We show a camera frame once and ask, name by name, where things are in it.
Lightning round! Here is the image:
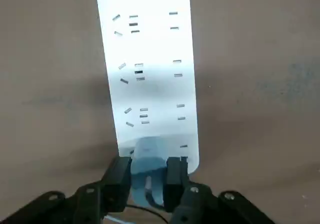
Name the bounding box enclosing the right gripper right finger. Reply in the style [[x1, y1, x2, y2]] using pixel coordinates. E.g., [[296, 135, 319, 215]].
[[163, 156, 276, 224]]

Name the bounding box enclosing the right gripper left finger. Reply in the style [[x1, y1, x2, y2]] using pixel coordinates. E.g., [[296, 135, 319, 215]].
[[0, 155, 133, 224]]

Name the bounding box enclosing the white power strip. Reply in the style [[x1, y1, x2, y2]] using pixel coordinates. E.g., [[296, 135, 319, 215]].
[[94, 0, 200, 174]]

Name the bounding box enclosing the thin charger cable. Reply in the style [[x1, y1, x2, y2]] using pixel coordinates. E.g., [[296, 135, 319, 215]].
[[124, 175, 169, 224]]

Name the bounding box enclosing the light blue phone charger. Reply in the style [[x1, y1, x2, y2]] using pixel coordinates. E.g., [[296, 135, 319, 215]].
[[129, 137, 168, 207]]

